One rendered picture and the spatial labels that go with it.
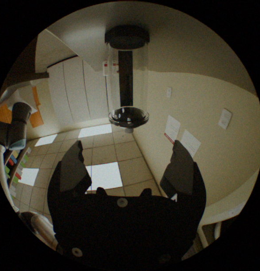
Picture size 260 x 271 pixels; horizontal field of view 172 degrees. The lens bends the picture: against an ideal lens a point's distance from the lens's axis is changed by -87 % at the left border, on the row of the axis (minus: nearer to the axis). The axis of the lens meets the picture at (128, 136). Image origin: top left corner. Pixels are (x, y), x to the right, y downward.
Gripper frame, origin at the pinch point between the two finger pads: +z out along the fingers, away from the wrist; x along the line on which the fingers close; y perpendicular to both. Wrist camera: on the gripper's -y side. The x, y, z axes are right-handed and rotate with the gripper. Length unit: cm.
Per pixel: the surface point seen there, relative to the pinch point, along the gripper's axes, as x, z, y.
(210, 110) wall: 55, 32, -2
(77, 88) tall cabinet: -150, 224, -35
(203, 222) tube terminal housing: 23.8, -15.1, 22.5
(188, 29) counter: 10.9, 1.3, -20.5
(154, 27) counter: 5.3, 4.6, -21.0
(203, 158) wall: 58, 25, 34
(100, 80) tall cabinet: -80, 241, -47
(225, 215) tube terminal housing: 23.7, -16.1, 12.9
